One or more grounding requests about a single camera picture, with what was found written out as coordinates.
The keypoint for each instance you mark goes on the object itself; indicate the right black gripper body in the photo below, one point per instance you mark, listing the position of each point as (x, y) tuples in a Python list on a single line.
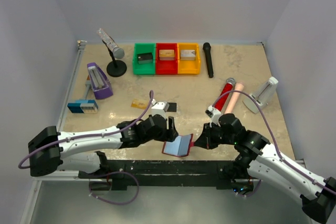
[(217, 136)]

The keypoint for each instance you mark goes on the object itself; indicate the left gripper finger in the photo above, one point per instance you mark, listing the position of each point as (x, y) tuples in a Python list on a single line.
[(171, 136), (172, 129)]

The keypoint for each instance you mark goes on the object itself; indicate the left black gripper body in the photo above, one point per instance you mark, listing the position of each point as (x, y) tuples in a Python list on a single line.
[(161, 136)]

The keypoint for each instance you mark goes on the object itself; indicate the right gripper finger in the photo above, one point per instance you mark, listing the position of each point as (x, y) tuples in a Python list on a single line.
[(201, 142), (205, 135)]

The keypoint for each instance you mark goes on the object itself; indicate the red leather card holder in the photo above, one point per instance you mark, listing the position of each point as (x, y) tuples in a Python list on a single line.
[(180, 147)]

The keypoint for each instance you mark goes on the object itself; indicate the black card from holder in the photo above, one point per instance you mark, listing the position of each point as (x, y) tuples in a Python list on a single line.
[(172, 107)]

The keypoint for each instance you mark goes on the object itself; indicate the tan card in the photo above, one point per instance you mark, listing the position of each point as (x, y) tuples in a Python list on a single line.
[(166, 54), (141, 104)]

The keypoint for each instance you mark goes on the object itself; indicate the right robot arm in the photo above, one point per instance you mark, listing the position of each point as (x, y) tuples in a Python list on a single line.
[(263, 160)]

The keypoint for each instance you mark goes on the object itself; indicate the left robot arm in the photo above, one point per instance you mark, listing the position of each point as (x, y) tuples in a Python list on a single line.
[(49, 149)]

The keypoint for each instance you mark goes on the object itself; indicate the black card in green bin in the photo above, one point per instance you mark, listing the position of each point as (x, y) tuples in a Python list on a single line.
[(145, 58)]

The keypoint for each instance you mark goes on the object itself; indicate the tan card in red bin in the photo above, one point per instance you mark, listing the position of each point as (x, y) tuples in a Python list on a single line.
[(166, 54)]

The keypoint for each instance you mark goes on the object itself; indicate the silver card in yellow bin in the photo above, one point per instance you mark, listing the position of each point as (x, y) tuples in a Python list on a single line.
[(189, 55)]

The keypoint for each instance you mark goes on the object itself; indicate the pink microphone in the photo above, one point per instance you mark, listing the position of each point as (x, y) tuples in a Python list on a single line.
[(235, 95)]

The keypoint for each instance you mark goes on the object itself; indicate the red microphone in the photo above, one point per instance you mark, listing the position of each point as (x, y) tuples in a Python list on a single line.
[(229, 86)]

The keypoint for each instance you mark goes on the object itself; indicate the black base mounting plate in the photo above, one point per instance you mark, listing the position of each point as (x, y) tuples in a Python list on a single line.
[(218, 174)]

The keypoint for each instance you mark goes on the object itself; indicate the green plastic bin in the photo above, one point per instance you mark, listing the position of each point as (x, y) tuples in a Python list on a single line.
[(144, 69)]

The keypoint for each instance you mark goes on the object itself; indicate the white metronome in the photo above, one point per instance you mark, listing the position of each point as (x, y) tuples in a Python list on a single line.
[(262, 95)]

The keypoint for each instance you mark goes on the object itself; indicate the black microphone stand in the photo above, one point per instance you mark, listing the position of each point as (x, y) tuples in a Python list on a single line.
[(116, 67)]

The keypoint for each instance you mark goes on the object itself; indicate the red plastic bin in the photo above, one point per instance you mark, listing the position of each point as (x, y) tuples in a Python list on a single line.
[(166, 67)]

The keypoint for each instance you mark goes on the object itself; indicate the blue grey block toy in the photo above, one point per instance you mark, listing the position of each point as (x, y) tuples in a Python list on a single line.
[(84, 105)]

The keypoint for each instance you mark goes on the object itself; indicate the yellow plastic bin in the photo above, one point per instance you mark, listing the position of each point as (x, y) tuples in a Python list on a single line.
[(188, 65)]

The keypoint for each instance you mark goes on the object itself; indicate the glitter silver microphone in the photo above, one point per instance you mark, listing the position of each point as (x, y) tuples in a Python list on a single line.
[(110, 43)]

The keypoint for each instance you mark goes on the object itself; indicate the black microphone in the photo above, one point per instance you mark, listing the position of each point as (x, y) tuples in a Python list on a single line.
[(208, 59)]

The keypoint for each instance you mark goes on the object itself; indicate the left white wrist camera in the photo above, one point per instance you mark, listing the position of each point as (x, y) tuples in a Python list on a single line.
[(159, 108)]

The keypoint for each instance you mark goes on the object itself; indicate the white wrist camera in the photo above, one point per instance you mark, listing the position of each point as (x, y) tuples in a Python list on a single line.
[(214, 114), (159, 108)]

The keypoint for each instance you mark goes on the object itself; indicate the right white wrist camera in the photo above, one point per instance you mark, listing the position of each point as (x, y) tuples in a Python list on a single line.
[(214, 114)]

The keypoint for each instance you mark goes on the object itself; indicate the aluminium frame rail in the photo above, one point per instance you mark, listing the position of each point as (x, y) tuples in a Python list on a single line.
[(36, 183)]

